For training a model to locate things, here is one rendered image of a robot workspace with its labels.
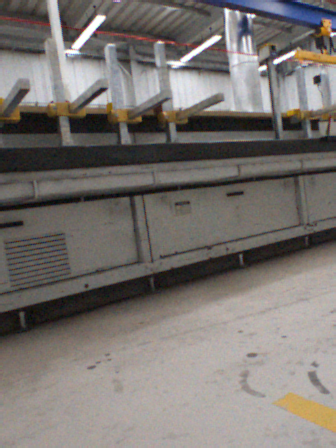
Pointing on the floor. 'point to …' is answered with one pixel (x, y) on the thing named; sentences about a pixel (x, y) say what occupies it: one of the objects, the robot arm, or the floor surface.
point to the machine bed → (149, 222)
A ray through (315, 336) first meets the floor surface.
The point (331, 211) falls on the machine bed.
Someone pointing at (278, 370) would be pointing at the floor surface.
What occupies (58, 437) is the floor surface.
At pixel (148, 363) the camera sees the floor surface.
